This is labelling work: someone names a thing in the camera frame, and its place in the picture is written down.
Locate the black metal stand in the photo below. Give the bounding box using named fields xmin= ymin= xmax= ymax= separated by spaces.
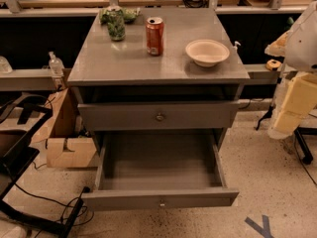
xmin=0 ymin=93 xmax=90 ymax=238

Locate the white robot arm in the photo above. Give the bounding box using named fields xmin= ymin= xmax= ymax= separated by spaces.
xmin=265 ymin=1 xmax=317 ymax=139

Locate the reacher grabber tool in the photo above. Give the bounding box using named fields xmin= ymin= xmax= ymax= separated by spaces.
xmin=255 ymin=106 xmax=274 ymax=131

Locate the black floor cable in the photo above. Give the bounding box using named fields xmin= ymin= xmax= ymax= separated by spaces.
xmin=13 ymin=181 xmax=95 ymax=238

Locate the clear sanitizer bottle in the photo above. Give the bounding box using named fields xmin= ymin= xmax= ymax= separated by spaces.
xmin=49 ymin=52 xmax=64 ymax=76

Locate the grey top drawer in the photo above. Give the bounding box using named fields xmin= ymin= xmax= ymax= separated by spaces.
xmin=78 ymin=101 xmax=239 ymax=131

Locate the small white pump bottle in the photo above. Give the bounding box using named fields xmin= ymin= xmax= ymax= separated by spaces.
xmin=233 ymin=41 xmax=241 ymax=53

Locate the orange soda can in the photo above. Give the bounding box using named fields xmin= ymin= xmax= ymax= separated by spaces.
xmin=146 ymin=17 xmax=164 ymax=56

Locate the green soda can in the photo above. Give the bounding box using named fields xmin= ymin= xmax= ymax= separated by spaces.
xmin=106 ymin=6 xmax=125 ymax=41

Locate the grey drawer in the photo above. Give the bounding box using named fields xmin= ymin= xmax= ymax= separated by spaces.
xmin=78 ymin=101 xmax=239 ymax=131
xmin=83 ymin=130 xmax=239 ymax=211

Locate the cardboard box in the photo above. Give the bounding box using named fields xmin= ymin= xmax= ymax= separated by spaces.
xmin=32 ymin=89 xmax=96 ymax=168

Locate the white paper bowl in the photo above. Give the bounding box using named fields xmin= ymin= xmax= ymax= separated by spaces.
xmin=185 ymin=40 xmax=230 ymax=67

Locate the grey drawer cabinet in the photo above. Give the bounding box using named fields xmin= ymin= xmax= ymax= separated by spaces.
xmin=67 ymin=7 xmax=251 ymax=141

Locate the black chair base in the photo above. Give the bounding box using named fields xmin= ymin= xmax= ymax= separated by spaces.
xmin=294 ymin=127 xmax=317 ymax=165

